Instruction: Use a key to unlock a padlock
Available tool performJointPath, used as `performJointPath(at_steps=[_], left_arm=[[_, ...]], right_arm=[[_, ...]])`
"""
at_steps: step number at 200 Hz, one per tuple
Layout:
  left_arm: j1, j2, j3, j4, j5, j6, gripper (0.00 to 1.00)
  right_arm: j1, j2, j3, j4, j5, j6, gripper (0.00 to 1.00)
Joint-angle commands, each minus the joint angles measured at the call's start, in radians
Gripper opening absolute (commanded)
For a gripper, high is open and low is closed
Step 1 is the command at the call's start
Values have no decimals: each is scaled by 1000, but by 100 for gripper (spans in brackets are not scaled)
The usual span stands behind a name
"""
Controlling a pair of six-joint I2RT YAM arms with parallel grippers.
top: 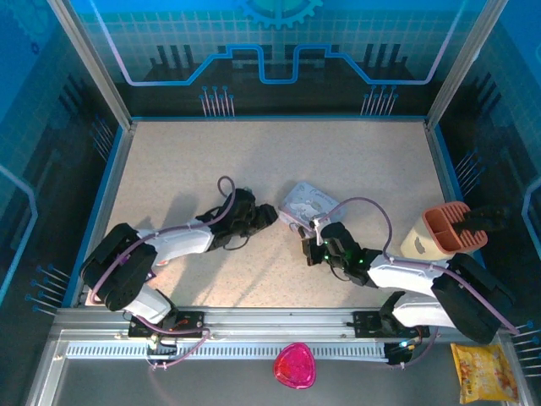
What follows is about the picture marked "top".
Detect cream holder with salmon top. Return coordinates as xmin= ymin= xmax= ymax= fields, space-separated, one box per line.
xmin=399 ymin=200 xmax=490 ymax=262

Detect pink translucent bowl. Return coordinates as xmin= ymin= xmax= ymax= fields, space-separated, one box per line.
xmin=272 ymin=341 xmax=318 ymax=391

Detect black tool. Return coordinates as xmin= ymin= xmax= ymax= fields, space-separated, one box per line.
xmin=453 ymin=204 xmax=511 ymax=239

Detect yellow snack bag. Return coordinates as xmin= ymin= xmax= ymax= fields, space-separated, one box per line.
xmin=449 ymin=342 xmax=520 ymax=406

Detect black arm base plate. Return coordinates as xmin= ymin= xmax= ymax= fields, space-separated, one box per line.
xmin=128 ymin=310 xmax=207 ymax=339
xmin=352 ymin=310 xmax=431 ymax=339

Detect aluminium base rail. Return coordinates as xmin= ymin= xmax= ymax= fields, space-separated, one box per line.
xmin=54 ymin=306 xmax=508 ymax=339

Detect aluminium back rail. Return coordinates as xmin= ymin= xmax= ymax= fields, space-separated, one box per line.
xmin=130 ymin=116 xmax=428 ymax=124

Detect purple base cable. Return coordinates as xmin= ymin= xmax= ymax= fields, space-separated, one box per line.
xmin=386 ymin=333 xmax=443 ymax=369
xmin=137 ymin=315 xmax=211 ymax=371

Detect aluminium side rail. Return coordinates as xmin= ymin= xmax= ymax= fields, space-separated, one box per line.
xmin=63 ymin=122 xmax=137 ymax=310
xmin=424 ymin=120 xmax=487 ymax=263

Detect white slotted cable duct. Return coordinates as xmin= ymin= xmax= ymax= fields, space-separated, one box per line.
xmin=65 ymin=341 xmax=392 ymax=361

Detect aluminium corner post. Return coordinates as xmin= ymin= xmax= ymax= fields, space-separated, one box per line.
xmin=424 ymin=0 xmax=506 ymax=130
xmin=45 ymin=0 xmax=135 ymax=130

